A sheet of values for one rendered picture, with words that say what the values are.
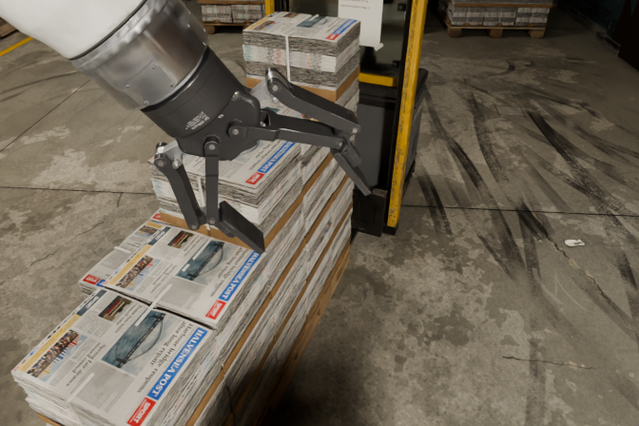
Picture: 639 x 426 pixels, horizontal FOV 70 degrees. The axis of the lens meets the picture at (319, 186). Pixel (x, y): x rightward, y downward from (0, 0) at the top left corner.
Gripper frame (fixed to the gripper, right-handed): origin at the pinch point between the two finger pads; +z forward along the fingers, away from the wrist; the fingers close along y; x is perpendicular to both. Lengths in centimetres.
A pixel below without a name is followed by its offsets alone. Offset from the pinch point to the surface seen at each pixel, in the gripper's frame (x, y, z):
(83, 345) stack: 30, -79, 31
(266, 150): 77, -27, 42
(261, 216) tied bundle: 58, -35, 48
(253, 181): 61, -30, 38
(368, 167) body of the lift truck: 158, -20, 144
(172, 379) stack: 17, -60, 42
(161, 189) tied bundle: 74, -60, 32
